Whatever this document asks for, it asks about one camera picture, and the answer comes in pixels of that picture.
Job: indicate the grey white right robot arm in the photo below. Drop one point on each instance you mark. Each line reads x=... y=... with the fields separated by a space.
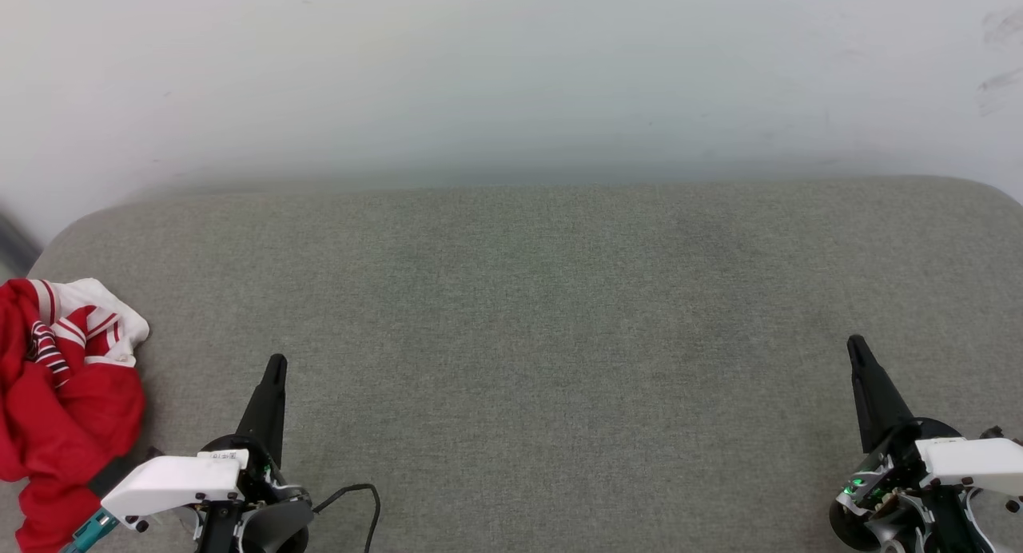
x=851 y=533

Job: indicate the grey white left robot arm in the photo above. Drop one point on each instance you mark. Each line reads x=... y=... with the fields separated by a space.
x=276 y=531

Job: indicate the grey fabric sofa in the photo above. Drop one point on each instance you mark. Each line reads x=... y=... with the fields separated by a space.
x=511 y=337

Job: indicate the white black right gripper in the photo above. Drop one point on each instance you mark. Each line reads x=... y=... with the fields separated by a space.
x=967 y=461

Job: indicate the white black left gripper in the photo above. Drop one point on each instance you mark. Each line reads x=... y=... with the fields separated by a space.
x=176 y=481

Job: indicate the red white striped garment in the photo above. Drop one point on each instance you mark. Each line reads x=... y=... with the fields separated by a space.
x=56 y=409

